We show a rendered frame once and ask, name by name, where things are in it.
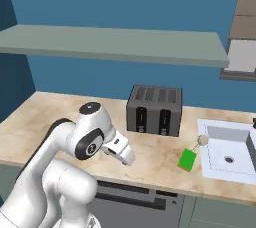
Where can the white sink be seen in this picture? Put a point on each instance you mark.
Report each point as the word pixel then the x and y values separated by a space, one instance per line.
pixel 226 152

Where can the grey-green cupboard door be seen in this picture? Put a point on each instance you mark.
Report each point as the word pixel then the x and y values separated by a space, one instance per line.
pixel 10 180
pixel 220 213

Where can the dark grey four-slot toaster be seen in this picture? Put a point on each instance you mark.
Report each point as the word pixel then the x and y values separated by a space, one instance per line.
pixel 154 112

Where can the black tap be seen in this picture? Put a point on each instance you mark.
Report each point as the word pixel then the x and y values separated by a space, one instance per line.
pixel 254 121

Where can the grey-green wall shelf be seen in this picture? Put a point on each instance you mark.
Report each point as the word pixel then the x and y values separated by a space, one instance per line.
pixel 113 43

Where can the grey dishwasher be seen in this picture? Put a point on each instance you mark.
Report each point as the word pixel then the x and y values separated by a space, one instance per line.
pixel 140 207

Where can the white window with dark sill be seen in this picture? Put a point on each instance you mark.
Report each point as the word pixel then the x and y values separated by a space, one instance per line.
pixel 242 55

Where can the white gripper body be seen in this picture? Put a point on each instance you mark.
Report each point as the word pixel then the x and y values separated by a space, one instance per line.
pixel 126 154

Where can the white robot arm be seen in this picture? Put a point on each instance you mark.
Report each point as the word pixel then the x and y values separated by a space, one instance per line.
pixel 66 138

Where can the green sponge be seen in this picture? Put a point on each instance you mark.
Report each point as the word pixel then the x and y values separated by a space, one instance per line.
pixel 187 160

